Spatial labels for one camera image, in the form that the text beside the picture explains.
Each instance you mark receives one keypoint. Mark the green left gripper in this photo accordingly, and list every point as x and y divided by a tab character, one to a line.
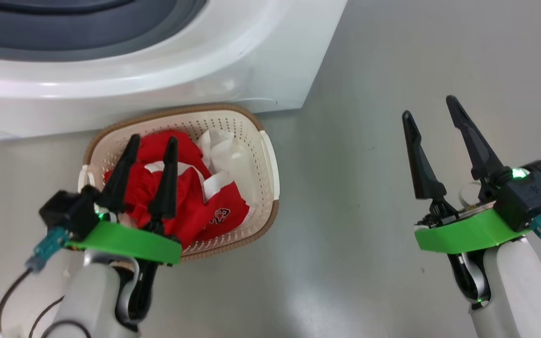
129	241

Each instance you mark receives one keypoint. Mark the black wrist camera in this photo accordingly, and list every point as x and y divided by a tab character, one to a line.
531	195
66	211

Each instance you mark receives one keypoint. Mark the grey rubber door gasket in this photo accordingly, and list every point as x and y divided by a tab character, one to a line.
87	23

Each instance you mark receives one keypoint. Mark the cream perforated laundry basket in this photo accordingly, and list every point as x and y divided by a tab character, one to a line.
261	188

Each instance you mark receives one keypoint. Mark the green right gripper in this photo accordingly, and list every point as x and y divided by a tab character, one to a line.
467	232

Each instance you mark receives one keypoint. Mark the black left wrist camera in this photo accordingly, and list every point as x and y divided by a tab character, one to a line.
66	211

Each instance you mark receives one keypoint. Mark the white washing machine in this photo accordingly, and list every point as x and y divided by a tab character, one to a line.
251	70

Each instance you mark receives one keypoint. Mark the red and white jersey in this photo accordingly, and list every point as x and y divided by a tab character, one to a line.
204	206

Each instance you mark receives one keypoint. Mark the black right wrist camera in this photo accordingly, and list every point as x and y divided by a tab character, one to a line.
531	195

